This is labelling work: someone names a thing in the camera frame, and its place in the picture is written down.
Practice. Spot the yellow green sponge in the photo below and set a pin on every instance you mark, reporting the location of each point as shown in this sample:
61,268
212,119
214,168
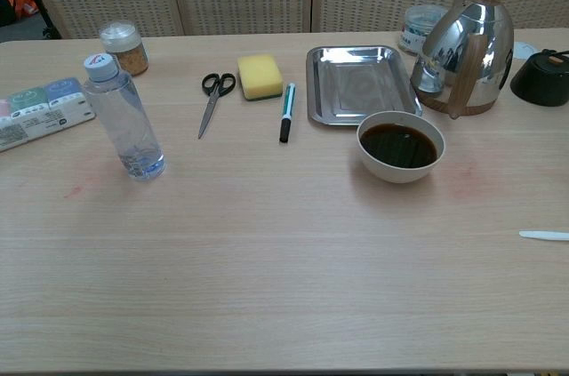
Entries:
260,75

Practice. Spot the orange black bag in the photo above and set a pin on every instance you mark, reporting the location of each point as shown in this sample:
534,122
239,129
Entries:
15,2

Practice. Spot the tissue packets multipack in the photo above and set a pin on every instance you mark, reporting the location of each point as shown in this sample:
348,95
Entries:
35,114

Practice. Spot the white round coaster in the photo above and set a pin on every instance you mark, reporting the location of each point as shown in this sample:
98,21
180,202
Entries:
522,49

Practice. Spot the stainless steel rectangular tray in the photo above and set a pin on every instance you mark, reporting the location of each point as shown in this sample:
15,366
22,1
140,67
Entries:
355,82

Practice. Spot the white plastic spoon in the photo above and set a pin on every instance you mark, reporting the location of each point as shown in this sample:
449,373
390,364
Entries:
544,235

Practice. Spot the clear plastic lidded container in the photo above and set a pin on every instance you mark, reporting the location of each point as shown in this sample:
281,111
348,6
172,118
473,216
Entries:
418,29

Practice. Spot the clear plastic water bottle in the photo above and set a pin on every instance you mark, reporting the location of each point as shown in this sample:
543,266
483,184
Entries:
122,116

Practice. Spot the green white marker pen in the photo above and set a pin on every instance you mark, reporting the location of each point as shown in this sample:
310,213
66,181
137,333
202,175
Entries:
286,112

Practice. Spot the black teapot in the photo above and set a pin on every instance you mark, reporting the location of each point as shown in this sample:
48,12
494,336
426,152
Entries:
542,80

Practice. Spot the white bowl with dark liquid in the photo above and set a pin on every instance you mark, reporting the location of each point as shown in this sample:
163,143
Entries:
400,146

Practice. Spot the glass spice jar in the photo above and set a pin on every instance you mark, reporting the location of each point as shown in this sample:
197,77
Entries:
125,49

